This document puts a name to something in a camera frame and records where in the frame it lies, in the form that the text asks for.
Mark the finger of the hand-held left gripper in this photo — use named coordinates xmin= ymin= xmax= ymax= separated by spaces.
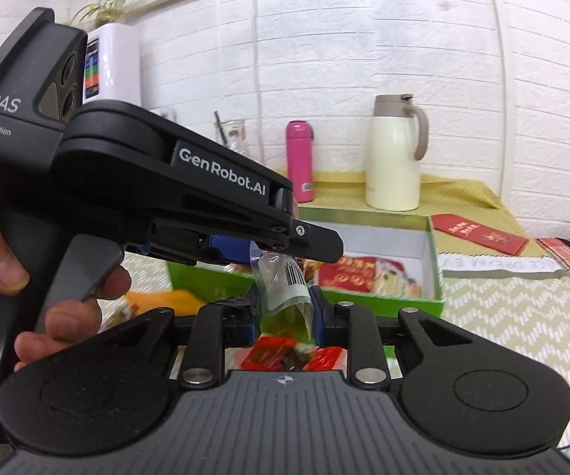
xmin=152 ymin=131 xmax=344 ymax=264
xmin=146 ymin=222 xmax=253 ymax=264

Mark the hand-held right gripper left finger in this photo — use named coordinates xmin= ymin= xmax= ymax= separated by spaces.
xmin=87 ymin=287 xmax=261 ymax=388

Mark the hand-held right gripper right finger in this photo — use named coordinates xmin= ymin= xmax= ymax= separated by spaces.
xmin=309 ymin=286 xmax=479 ymax=388

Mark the clear packet with barcode label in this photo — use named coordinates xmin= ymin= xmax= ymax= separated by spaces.
xmin=251 ymin=251 xmax=316 ymax=346

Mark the red nut snack packet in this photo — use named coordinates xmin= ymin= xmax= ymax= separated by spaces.
xmin=316 ymin=256 xmax=381 ymax=294

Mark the green cardboard box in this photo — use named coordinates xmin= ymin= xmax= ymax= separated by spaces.
xmin=166 ymin=202 xmax=447 ymax=318

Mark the red foil candy packet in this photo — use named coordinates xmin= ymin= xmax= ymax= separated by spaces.
xmin=239 ymin=335 xmax=349 ymax=373

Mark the pink thermos bottle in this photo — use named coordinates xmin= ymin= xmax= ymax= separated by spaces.
xmin=285 ymin=119 xmax=316 ymax=204

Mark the orange snack packet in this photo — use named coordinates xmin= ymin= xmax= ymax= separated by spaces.
xmin=125 ymin=289 xmax=209 ymax=318

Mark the glass jar with straws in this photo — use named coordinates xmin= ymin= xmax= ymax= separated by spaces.
xmin=212 ymin=110 xmax=252 ymax=160

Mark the red white snack packet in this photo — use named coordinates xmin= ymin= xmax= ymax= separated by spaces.
xmin=374 ymin=260 xmax=423 ymax=298

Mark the cream thermos jug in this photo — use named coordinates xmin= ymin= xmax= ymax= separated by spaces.
xmin=365 ymin=92 xmax=430 ymax=212

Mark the white appliance with coloured label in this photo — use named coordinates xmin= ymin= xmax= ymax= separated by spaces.
xmin=83 ymin=22 xmax=143 ymax=110

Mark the beige chevron tablecloth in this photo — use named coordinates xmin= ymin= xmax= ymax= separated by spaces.
xmin=117 ymin=250 xmax=570 ymax=451

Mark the red envelope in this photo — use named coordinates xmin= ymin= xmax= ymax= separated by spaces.
xmin=432 ymin=213 xmax=530 ymax=255

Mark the yellow cloth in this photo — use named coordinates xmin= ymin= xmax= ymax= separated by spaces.
xmin=265 ymin=168 xmax=521 ymax=238

